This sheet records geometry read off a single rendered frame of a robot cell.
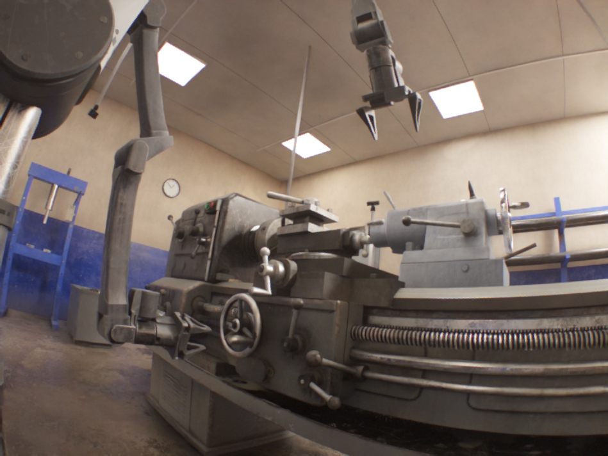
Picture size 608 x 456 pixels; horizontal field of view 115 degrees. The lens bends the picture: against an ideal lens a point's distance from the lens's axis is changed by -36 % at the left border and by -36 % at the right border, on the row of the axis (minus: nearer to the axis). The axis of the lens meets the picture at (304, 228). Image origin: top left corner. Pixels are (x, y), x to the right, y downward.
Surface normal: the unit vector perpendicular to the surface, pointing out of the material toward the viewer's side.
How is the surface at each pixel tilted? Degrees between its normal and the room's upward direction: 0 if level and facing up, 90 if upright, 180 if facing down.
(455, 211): 82
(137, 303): 92
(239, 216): 90
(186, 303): 90
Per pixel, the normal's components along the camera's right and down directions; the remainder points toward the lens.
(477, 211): -0.63, -0.42
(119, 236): 0.79, -0.04
